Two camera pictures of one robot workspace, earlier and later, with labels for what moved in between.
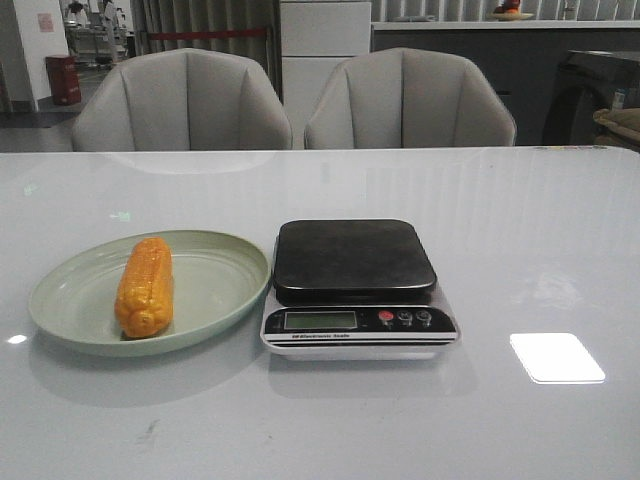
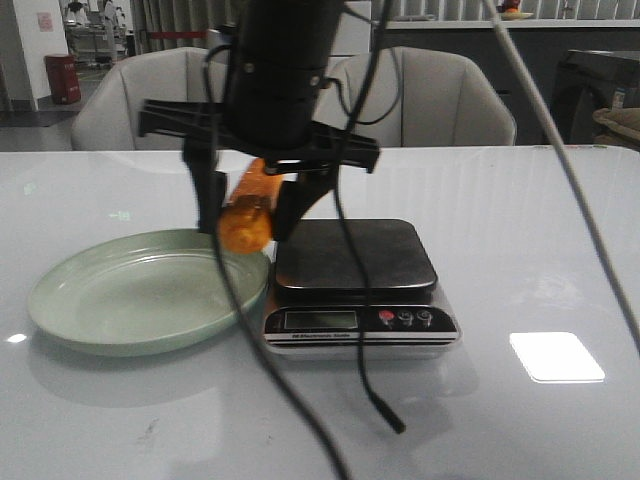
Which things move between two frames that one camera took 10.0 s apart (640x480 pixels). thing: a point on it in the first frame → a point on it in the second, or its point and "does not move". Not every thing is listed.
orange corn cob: x=144 y=300 → x=245 y=223
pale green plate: x=215 y=278 does not move
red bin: x=64 y=81 does not move
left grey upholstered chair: x=182 y=100 does not move
